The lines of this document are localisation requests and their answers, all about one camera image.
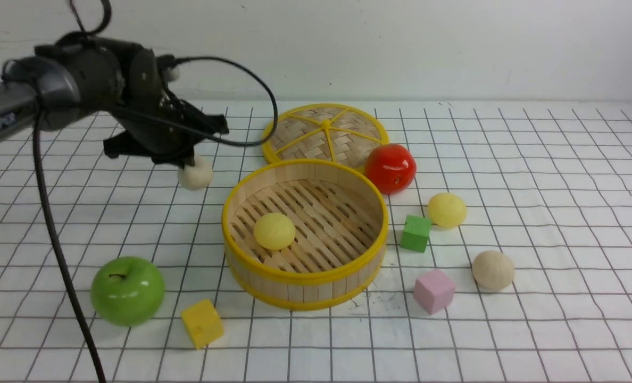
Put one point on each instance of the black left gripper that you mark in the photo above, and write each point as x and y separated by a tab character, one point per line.
128	80

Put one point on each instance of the white bun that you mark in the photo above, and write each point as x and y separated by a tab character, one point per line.
197	176

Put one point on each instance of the yellow bun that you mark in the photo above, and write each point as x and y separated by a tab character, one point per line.
447	210
274	231

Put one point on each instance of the beige bun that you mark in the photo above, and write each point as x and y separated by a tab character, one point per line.
493	270

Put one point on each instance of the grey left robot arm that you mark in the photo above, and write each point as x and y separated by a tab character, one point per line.
28	86

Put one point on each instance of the bamboo steamer lid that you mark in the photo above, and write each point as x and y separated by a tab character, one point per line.
331	132

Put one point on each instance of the bamboo steamer tray yellow rim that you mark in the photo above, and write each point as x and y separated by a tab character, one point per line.
341	223

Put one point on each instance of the green apple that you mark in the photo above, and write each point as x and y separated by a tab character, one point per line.
128	291

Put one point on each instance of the yellow foam cube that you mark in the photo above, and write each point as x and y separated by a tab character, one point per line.
202	323

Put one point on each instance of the red apple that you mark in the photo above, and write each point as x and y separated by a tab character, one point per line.
391	168

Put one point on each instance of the green foam cube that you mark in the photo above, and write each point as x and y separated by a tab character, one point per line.
415	235

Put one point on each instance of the pink foam cube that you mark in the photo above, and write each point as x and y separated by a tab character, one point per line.
434	291

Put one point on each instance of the white grid tablecloth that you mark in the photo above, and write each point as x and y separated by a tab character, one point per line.
547	184

